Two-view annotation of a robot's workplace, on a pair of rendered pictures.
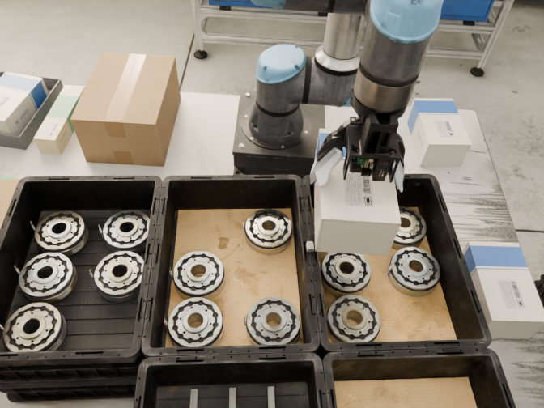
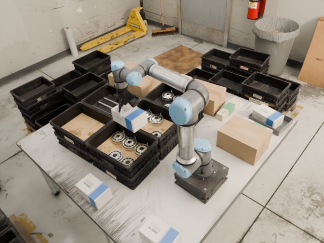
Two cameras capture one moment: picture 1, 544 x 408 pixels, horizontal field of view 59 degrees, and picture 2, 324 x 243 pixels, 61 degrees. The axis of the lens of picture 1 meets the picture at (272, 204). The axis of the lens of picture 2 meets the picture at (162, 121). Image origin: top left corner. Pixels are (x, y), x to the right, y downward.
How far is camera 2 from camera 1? 1.96 m
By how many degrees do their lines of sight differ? 80
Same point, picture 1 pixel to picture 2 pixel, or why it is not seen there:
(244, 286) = (147, 127)
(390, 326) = (111, 145)
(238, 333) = not seen: hidden behind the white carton
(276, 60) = (199, 141)
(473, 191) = (126, 230)
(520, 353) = not seen: hidden behind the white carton
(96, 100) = (240, 122)
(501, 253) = (98, 193)
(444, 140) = (149, 221)
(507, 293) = (89, 182)
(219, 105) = (240, 176)
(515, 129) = not seen: outside the picture
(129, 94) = (238, 129)
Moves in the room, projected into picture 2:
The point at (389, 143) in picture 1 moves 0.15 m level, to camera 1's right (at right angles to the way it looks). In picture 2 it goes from (117, 95) to (98, 107)
